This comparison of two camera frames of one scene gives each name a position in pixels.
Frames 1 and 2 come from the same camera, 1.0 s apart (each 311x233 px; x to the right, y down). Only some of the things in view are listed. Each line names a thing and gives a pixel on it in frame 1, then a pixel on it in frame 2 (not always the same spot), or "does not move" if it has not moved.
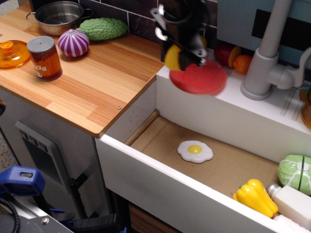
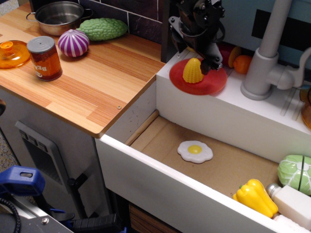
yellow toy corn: x=172 y=58 → x=192 y=73
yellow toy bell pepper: x=253 y=195 does not move
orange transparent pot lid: x=13 y=54 does not move
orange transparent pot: x=305 y=96 does not move
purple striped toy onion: x=73 y=43 does not move
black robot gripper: x=185 y=37 → x=205 y=41
